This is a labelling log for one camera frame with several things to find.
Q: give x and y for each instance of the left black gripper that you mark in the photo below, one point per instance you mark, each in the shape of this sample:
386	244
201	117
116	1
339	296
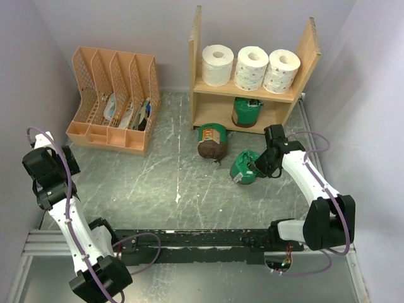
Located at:
72	167

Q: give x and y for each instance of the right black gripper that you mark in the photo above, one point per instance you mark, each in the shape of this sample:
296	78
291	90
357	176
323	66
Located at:
263	170

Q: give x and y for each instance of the green roll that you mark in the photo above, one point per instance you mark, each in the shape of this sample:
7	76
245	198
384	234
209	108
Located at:
240	171
246	111

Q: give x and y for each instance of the brown roll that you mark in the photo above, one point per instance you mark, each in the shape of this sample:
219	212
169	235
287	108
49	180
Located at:
212	142

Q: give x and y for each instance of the white roll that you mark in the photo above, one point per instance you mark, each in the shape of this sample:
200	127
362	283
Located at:
280	72
250	68
217	62

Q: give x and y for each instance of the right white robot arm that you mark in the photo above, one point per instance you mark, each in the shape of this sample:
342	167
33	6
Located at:
330	220

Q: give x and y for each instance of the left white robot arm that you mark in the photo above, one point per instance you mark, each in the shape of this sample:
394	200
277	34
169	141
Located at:
99	274

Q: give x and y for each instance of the wooden two-tier shelf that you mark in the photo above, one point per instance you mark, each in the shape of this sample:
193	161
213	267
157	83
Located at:
214	104

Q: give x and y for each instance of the stationery in organizer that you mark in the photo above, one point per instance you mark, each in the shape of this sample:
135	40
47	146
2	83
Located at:
140	119

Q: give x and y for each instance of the orange plastic file organizer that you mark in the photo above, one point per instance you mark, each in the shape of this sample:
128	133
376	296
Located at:
132	78

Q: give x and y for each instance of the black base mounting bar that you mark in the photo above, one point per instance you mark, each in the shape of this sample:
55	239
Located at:
250	246

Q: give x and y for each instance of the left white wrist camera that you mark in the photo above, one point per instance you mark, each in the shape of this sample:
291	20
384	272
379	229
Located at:
40	141

